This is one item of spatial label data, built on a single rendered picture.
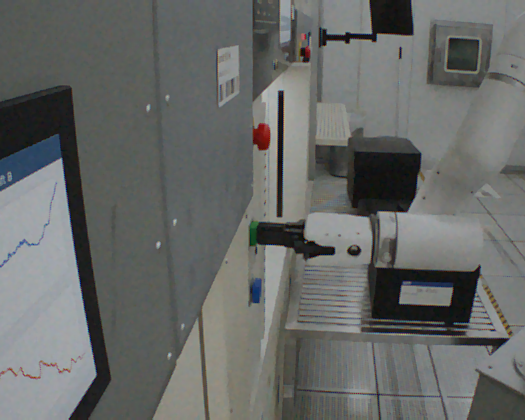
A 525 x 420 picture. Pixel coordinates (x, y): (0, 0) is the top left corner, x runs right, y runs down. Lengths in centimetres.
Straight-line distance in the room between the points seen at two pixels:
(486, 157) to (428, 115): 493
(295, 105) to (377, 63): 415
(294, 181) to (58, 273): 131
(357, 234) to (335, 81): 484
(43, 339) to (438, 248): 63
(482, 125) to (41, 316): 67
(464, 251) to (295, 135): 80
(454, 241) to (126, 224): 56
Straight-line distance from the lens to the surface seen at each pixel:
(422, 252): 73
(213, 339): 59
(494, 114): 76
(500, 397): 129
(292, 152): 144
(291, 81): 140
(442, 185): 83
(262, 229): 75
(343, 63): 551
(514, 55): 80
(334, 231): 72
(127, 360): 27
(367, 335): 133
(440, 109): 569
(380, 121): 561
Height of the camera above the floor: 150
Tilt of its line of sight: 21 degrees down
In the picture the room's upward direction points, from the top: straight up
